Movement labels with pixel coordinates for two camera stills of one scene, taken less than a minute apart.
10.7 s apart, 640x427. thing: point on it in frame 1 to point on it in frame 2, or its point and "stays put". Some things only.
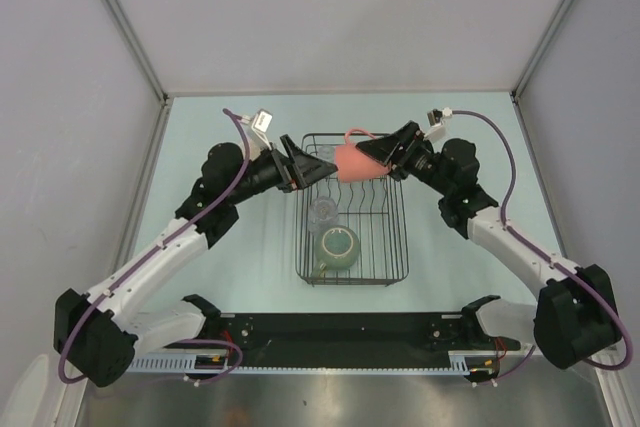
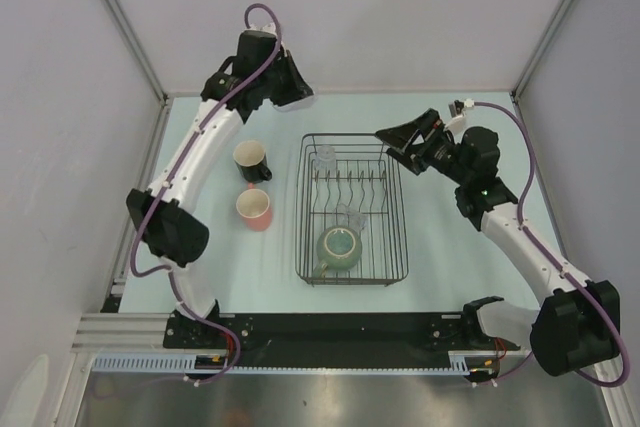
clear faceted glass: (327, 152) stays put
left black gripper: (301, 171) to (297, 88)
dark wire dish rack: (350, 233) stays put
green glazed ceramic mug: (337, 248) stays put
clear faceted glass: (323, 213) to (347, 216)
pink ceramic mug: (354, 164) to (254, 206)
